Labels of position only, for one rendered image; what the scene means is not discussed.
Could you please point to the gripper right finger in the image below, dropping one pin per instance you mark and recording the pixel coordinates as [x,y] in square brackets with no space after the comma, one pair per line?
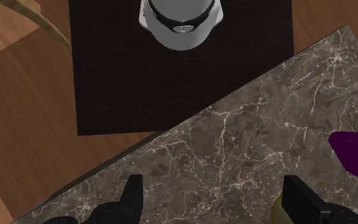
[309,204]

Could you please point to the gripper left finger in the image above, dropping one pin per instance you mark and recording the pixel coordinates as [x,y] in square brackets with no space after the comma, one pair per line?
[129,204]

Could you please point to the olive yellow round object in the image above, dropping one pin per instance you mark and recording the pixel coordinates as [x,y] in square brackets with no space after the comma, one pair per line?
[278,211]

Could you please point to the purple rounded object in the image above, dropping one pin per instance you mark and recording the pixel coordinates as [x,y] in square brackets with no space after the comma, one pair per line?
[357,155]

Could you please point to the dark robot stand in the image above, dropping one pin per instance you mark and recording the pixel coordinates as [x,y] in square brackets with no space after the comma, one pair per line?
[129,86]

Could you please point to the tan wooden furniture leg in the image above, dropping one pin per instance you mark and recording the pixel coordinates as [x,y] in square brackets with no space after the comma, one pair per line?
[39,18]

